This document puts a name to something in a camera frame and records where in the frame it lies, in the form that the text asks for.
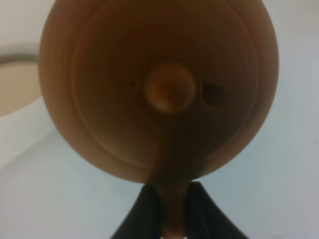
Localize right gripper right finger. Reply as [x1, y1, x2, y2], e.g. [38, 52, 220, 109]
[186, 182, 247, 239]

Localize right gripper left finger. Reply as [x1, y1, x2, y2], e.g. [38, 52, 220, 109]
[111, 185, 161, 239]

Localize brown clay teapot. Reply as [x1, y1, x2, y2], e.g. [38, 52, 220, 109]
[39, 0, 279, 239]

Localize beige round teapot coaster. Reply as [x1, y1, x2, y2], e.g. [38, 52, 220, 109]
[0, 43, 41, 117]

